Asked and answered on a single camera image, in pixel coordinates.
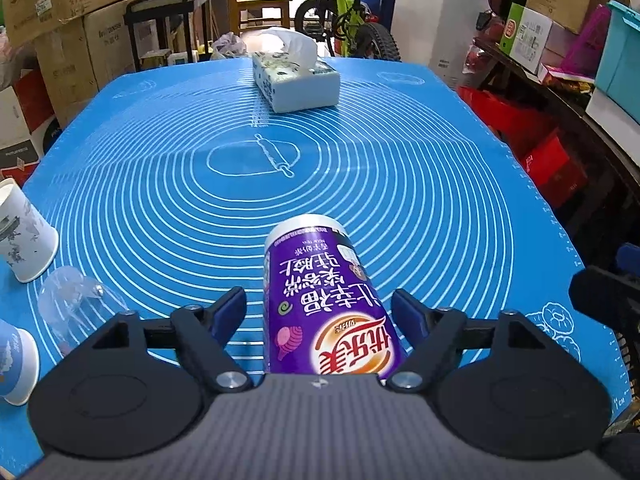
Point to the white red cardboard box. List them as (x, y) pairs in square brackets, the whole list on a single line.
[(26, 116)]

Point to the clear plastic cup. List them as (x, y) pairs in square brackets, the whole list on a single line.
[(74, 306)]

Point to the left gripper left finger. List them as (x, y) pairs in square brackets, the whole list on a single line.
[(203, 333)]

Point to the green white product box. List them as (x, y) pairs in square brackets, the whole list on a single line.
[(525, 36)]

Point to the lower cardboard box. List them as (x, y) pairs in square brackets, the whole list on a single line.
[(80, 58)]

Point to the white chest freezer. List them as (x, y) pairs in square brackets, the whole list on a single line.
[(437, 34)]

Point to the green black bicycle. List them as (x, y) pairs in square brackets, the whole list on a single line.
[(348, 28)]

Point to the white tissue box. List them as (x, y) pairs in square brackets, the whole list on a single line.
[(290, 74)]

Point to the wooden chair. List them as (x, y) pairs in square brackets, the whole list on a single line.
[(243, 18)]

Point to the red gift bag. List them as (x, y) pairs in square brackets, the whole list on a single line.
[(533, 137)]

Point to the black utility cart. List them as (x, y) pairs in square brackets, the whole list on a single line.
[(139, 11)]

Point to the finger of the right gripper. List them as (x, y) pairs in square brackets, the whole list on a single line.
[(608, 298)]

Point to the white patterned paper cup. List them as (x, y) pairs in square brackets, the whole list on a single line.
[(28, 242)]

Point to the purple milk tea cup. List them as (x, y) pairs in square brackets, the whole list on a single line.
[(322, 315)]

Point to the teal plastic storage bin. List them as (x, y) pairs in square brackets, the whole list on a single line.
[(618, 74)]

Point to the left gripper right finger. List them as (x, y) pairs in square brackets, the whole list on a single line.
[(433, 334)]

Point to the blue white paper cup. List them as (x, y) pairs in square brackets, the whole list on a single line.
[(19, 364)]

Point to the blue silicone baking mat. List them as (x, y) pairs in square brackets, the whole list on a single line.
[(165, 187)]

